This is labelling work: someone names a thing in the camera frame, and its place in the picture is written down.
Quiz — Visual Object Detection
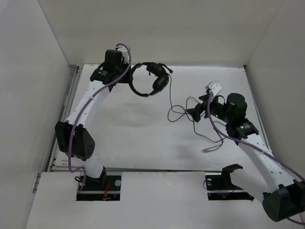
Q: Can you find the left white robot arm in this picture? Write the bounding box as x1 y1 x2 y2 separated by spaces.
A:
55 43 132 189

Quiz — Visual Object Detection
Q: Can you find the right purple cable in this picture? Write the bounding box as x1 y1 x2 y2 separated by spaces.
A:
206 92 305 225

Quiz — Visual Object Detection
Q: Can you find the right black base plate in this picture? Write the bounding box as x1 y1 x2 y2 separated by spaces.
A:
203 174 254 201

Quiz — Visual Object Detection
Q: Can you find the left aluminium rail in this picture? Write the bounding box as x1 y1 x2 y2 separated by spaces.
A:
32 64 84 194

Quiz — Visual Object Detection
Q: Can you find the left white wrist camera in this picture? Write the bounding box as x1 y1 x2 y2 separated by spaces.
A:
115 45 131 63

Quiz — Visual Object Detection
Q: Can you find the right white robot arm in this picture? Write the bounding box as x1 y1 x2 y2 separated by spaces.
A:
186 93 305 222

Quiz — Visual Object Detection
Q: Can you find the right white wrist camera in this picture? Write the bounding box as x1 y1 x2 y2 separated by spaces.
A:
205 81 222 96

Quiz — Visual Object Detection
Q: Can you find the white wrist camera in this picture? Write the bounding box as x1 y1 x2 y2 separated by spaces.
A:
205 81 222 96
115 45 131 63

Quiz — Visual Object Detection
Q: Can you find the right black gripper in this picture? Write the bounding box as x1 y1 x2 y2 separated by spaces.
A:
186 93 233 123

